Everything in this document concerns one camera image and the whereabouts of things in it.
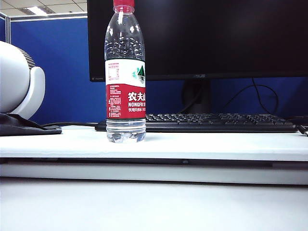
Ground black computer monitor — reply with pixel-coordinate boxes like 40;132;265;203
87;0;308;83

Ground clear plastic water bottle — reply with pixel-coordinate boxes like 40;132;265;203
104;0;147;143

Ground white desk fan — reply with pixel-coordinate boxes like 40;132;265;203
0;40;46;120

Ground black monitor stand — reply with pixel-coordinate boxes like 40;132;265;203
180;79;213;115

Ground silver partition frame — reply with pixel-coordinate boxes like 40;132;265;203
0;12;88;44

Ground black cable plug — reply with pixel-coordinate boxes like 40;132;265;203
296;124;308;137

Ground ceiling light panel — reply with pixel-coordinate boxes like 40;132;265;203
19;6;53;17

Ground black computer keyboard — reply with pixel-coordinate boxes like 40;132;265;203
94;113;299;133

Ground dark grey cloth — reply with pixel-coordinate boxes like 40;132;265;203
0;113;63;137

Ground red plastic bottle cap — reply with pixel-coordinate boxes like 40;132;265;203
113;0;135;7

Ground black keyboard cable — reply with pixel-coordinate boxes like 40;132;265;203
42;121;100;128

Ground thin black looped cable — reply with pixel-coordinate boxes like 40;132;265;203
220;77;280;115

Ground white foam board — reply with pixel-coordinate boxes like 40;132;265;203
0;125;308;162

